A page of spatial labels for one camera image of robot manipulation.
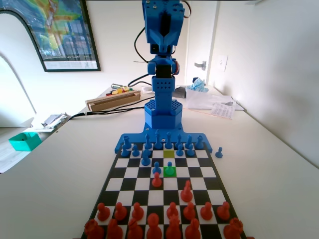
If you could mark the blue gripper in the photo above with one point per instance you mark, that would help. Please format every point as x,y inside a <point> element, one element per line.
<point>163,37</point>

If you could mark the blue chess pawn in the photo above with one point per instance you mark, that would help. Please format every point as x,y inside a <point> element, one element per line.
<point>179,152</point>
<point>190,151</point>
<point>219,154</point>
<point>169,170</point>
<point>135,151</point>
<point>124,152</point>
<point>156,169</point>

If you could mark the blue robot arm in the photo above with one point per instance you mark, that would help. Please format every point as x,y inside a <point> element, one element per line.
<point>163,99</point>

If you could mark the blue chess king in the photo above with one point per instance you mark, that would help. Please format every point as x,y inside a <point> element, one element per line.
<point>169,142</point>

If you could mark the blue chess queen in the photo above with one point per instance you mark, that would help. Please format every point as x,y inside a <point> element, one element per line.
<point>157,142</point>

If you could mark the blue chess bishop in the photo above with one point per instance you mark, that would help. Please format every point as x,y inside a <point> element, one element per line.
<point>179,142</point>
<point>148,143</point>

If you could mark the blue chess knight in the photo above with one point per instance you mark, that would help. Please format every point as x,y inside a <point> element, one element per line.
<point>188,143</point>
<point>145,159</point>

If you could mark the blue chess rook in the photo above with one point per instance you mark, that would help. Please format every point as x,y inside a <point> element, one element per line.
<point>126,144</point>
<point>198,143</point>

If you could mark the red chess pawn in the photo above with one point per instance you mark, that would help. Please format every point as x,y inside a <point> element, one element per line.
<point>103,213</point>
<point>206,212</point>
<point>172,212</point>
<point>156,181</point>
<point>137,213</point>
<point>223,212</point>
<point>189,212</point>
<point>120,212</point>

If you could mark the red chess knight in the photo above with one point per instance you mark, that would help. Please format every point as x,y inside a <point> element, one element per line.
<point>114,230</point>
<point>186,194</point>

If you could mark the red chess king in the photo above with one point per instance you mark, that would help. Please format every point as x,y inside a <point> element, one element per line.
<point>173,229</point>

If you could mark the red chess bishop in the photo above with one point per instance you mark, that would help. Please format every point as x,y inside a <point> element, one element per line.
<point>192,230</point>
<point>134,230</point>

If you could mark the red chess rook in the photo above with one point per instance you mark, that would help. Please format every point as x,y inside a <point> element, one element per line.
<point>233,230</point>
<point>94,230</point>

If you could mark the black zip tie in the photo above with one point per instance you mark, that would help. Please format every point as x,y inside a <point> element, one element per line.
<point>140,61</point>

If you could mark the grey flat pad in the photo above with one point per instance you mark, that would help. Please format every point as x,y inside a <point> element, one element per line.
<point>180,92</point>

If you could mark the silver metal can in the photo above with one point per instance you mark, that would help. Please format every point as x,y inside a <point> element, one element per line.
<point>115,86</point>

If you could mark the yellow toy block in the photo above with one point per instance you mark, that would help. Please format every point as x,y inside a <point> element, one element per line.
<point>115,92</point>

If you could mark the stack of papers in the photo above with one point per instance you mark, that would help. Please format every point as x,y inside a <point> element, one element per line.
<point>207,99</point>

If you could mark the long cardboard box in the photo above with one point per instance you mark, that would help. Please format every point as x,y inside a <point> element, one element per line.
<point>113,101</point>

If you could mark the black framed map poster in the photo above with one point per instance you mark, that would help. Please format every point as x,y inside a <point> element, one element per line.
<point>67,35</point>

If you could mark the printed paper sheet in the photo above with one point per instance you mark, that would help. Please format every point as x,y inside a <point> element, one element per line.
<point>223,110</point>

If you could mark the crumpled grey packaging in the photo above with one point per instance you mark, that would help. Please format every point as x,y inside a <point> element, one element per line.
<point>54,120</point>

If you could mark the black and white chessboard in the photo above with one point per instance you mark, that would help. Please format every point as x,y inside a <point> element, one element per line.
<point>172,185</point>

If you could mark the green plastic bin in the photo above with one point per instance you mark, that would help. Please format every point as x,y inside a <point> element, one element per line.
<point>25,142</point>

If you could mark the white light switch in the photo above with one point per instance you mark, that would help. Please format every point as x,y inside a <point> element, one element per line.
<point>222,62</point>

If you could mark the blue arm base plate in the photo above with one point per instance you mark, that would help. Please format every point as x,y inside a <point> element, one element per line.
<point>135,138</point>

